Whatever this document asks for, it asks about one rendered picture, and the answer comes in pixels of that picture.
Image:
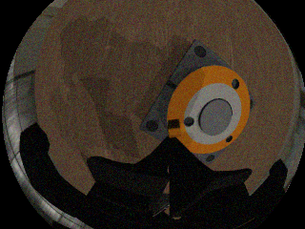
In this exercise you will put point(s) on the orange round plate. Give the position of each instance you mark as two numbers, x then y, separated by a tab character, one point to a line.
192	93

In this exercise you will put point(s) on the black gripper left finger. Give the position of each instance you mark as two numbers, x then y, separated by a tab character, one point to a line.
147	177

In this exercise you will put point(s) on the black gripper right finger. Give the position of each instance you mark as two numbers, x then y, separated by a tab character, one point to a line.
190	179

